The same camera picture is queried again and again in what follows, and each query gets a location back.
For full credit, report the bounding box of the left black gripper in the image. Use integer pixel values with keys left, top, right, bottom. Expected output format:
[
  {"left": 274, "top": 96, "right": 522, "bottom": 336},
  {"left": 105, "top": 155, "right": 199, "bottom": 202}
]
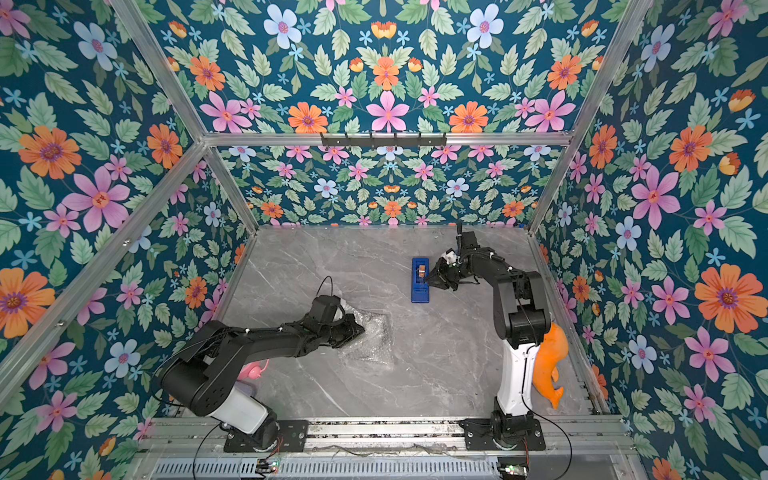
[{"left": 318, "top": 314, "right": 369, "bottom": 349}]

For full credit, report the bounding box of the clear bubble wrap sheet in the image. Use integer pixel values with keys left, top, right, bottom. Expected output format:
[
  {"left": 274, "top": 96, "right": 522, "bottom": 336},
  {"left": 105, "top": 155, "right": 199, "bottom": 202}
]
[{"left": 339, "top": 305, "right": 394, "bottom": 368}]

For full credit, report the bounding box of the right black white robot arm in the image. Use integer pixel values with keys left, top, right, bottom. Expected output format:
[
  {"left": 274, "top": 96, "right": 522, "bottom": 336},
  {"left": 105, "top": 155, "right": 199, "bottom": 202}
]
[{"left": 427, "top": 248, "right": 551, "bottom": 448}]

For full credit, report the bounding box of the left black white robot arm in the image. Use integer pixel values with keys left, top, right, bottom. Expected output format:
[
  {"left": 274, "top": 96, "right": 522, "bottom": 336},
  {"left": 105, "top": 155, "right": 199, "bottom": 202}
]
[{"left": 157, "top": 313, "right": 365, "bottom": 451}]

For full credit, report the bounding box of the blue tape dispenser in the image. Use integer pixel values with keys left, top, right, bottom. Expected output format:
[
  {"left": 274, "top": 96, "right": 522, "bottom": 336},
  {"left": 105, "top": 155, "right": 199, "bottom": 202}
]
[{"left": 411, "top": 257, "right": 430, "bottom": 304}]

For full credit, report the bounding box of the pink plush toy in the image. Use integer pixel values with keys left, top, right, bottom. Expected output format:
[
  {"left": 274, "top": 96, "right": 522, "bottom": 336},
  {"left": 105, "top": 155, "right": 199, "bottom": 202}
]
[{"left": 238, "top": 360, "right": 269, "bottom": 382}]

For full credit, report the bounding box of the orange plush whale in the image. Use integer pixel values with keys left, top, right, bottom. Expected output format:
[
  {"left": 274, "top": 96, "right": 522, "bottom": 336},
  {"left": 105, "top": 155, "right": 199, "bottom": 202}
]
[{"left": 533, "top": 324, "right": 569, "bottom": 410}]

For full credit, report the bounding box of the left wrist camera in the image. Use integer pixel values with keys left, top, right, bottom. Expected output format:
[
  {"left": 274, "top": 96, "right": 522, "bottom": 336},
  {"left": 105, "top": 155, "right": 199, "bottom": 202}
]
[{"left": 309, "top": 295, "right": 341, "bottom": 324}]

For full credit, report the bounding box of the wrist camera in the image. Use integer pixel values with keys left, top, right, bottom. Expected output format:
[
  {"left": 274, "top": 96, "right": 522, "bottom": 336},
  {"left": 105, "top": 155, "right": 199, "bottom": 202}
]
[
  {"left": 309, "top": 295, "right": 341, "bottom": 324},
  {"left": 456, "top": 222, "right": 480, "bottom": 256}
]

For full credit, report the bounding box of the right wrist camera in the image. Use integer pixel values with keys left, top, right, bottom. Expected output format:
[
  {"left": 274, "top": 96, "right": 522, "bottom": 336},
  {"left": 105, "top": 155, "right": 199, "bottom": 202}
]
[{"left": 456, "top": 222, "right": 480, "bottom": 256}]

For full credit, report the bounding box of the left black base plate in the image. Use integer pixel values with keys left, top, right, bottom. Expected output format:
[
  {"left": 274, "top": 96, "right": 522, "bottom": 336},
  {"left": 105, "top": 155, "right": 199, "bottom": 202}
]
[{"left": 223, "top": 420, "right": 309, "bottom": 453}]

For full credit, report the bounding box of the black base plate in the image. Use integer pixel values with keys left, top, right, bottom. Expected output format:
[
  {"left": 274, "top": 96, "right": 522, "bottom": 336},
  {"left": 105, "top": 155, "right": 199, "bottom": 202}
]
[
  {"left": 223, "top": 420, "right": 309, "bottom": 453},
  {"left": 458, "top": 417, "right": 546, "bottom": 452}
]

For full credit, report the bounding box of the black hook rail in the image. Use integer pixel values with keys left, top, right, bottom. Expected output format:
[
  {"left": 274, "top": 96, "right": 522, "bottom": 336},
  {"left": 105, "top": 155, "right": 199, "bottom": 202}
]
[{"left": 320, "top": 133, "right": 448, "bottom": 148}]

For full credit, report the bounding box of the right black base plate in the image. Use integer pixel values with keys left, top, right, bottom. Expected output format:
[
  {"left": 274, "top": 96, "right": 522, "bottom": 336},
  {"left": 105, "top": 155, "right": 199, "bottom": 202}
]
[{"left": 458, "top": 417, "right": 546, "bottom": 452}]

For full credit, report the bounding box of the white vented cable duct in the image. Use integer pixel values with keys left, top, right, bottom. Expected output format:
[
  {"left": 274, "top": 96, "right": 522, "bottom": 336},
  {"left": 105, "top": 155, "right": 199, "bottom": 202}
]
[{"left": 150, "top": 457, "right": 501, "bottom": 479}]

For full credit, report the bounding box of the aluminium mounting rail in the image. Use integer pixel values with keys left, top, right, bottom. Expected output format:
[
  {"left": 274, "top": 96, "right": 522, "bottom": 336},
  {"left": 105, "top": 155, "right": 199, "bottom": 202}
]
[{"left": 138, "top": 415, "right": 636, "bottom": 456}]

